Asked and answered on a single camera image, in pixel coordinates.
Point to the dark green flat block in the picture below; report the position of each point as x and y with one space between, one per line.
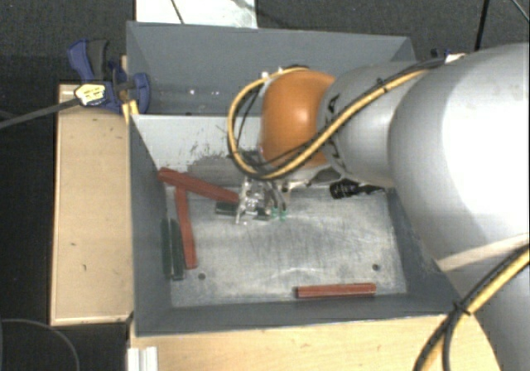
165 249
225 208
177 251

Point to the red-brown flat block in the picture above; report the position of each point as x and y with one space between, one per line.
335 290
185 228
198 185

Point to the grey metal bin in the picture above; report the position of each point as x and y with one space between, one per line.
290 245

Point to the pale wood board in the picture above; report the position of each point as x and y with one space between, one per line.
91 203

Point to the black cylinder on white bracket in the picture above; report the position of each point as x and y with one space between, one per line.
343 190

